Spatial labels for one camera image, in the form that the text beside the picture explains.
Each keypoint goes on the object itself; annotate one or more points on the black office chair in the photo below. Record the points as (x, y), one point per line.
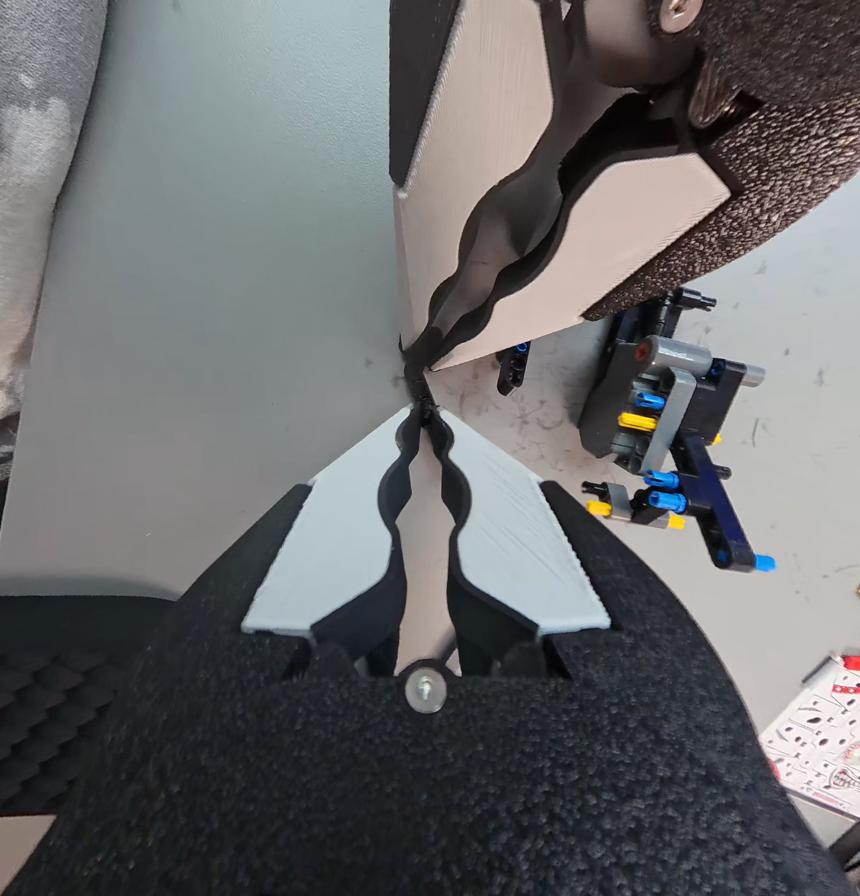
(38, 700)

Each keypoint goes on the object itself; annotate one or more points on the black toy axle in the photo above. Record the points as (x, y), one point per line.
(417, 385)

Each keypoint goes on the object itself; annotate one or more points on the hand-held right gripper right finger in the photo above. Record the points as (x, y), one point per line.
(528, 560)

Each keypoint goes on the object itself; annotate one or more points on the toy brick chassis assembly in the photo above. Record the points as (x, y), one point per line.
(608, 413)

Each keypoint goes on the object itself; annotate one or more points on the person's grey mottled sweatshirt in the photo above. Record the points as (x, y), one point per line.
(24, 210)

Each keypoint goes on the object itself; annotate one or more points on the toy sticker sheet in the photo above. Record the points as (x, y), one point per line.
(822, 749)

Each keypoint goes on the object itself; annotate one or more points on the grey desk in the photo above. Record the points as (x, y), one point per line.
(192, 315)

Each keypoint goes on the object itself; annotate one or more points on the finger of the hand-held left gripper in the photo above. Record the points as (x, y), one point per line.
(486, 112)
(640, 224)

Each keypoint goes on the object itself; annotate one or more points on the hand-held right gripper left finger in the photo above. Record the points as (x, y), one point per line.
(318, 560)

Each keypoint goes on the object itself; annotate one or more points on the small black toy beam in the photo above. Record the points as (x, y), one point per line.
(512, 374)

